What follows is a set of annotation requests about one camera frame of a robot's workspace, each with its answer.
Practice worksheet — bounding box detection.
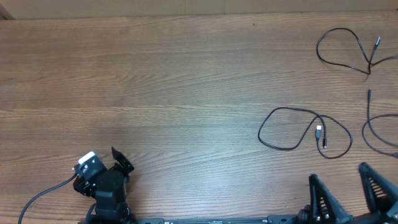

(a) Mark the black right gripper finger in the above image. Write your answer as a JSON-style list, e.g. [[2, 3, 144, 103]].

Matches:
[[308, 174, 353, 224], [358, 162, 397, 213]]

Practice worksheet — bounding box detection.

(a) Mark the black USB cable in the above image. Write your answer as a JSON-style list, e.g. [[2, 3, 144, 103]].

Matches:
[[361, 88, 398, 158]]

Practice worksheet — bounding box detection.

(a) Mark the black thin charging cable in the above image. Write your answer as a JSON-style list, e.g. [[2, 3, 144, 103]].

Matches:
[[257, 106, 354, 160]]

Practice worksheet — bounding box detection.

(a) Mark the black braided cable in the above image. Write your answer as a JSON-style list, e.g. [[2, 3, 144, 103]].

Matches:
[[315, 27, 398, 76]]

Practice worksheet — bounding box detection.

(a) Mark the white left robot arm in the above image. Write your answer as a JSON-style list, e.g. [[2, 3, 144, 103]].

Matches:
[[18, 147, 138, 224]]

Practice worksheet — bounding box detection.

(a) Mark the brown cardboard panel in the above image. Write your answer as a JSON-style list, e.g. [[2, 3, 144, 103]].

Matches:
[[1, 0, 397, 19]]

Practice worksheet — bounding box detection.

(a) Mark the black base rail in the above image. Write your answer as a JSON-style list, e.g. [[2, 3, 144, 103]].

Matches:
[[137, 215, 297, 224]]

